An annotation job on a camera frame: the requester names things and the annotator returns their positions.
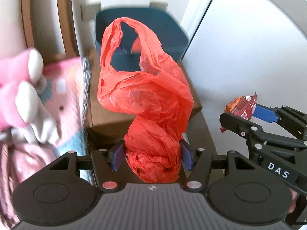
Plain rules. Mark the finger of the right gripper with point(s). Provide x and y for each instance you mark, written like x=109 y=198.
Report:
x=267 y=114
x=242 y=127

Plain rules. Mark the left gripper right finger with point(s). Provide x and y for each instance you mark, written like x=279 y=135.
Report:
x=198 y=163

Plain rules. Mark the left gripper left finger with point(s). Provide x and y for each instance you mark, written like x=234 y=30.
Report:
x=105 y=163

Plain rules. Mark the small red candy wrapper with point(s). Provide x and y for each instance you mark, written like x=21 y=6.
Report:
x=243 y=107

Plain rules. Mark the red plastic bag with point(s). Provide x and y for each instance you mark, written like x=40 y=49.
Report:
x=152 y=147

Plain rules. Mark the orange foam net tube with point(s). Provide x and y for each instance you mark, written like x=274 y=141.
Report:
x=136 y=46

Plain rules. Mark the dark teal trash bin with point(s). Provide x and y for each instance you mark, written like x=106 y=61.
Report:
x=153 y=26

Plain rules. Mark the person's right hand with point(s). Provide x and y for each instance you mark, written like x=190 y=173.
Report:
x=294 y=196

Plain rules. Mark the pink plush toy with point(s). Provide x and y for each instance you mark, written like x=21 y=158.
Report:
x=23 y=115

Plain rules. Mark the wooden bed headboard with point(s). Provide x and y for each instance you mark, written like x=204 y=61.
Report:
x=48 y=26

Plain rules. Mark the white door frame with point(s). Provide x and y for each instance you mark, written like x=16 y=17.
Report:
x=193 y=17

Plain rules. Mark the beige wall power socket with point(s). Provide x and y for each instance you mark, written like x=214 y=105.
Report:
x=89 y=11

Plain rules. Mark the beige wall switch red dot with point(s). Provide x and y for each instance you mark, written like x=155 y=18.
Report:
x=158 y=5

